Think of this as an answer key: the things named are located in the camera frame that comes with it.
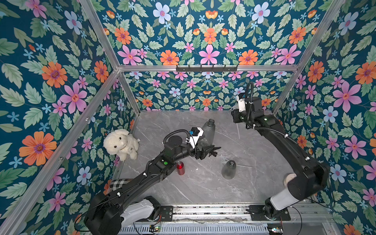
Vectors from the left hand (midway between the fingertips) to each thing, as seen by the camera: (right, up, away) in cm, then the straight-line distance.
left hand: (210, 141), depth 69 cm
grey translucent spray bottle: (-1, +1, -1) cm, 2 cm away
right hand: (+17, +16, +13) cm, 27 cm away
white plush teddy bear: (-49, -3, +13) cm, 51 cm away
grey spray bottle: (+13, -21, +20) cm, 32 cm away
